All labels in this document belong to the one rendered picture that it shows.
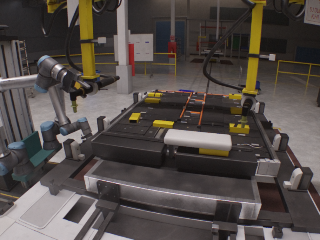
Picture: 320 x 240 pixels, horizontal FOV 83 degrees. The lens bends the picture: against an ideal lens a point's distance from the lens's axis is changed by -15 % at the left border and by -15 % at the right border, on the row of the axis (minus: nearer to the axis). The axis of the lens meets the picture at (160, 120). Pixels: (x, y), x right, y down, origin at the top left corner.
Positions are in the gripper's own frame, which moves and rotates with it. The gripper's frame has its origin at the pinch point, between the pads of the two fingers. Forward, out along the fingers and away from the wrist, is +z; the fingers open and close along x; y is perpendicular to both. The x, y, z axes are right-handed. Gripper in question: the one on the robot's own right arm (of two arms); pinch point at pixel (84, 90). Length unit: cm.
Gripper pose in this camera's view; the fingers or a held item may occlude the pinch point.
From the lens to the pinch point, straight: 117.7
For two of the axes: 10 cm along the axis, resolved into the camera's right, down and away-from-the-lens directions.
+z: 8.3, 5.6, -0.5
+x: 4.8, -7.5, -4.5
